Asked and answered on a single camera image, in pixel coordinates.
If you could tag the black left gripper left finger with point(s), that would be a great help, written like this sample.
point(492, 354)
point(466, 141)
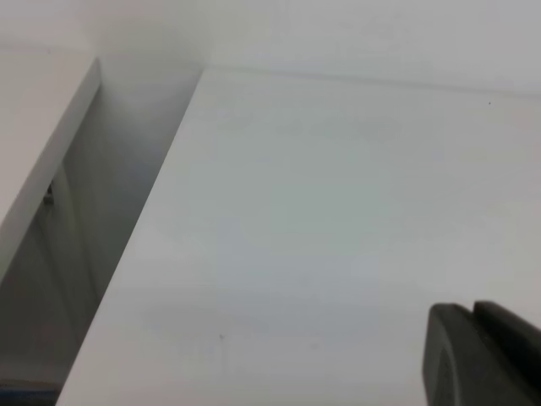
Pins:
point(463, 365)

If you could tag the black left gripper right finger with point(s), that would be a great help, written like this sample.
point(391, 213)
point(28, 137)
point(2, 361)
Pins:
point(518, 339)

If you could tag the white side table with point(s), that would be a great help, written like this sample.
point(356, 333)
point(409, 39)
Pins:
point(45, 94)

